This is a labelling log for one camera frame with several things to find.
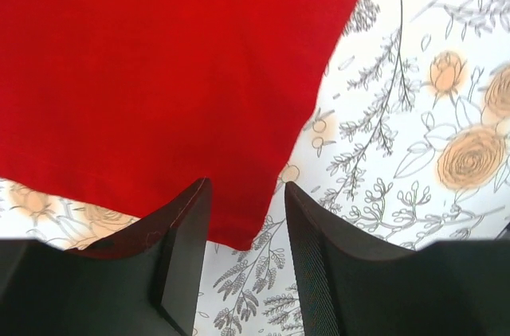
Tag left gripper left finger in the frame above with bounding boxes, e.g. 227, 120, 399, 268
1, 178, 212, 335

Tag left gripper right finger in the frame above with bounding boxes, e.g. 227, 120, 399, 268
284, 183, 509, 336

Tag red t shirt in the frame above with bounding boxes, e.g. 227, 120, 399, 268
1, 0, 357, 250

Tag floral patterned table mat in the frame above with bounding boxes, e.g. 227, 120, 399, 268
1, 0, 509, 335

